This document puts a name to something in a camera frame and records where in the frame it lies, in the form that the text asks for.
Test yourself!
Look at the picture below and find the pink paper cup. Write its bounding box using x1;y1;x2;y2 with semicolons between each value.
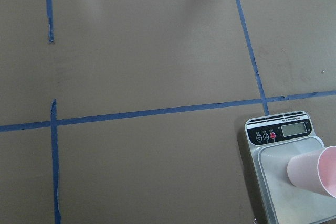
287;146;335;198

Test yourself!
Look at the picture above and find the brown paper table cover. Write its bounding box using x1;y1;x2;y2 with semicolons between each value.
1;0;335;223

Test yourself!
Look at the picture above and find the white digital kitchen scale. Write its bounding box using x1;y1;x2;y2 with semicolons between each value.
245;111;335;223

